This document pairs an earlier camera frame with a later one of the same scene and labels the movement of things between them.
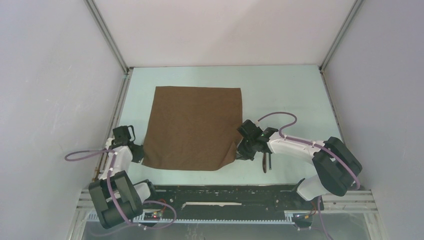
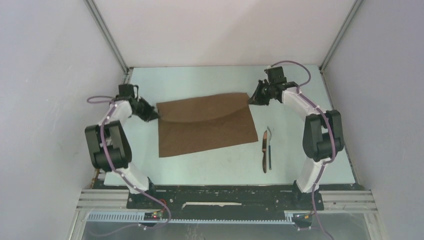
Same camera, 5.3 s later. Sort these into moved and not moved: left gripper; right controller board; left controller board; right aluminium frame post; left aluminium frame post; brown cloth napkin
Moved: brown cloth napkin; left gripper
Not moved: left aluminium frame post; right aluminium frame post; left controller board; right controller board
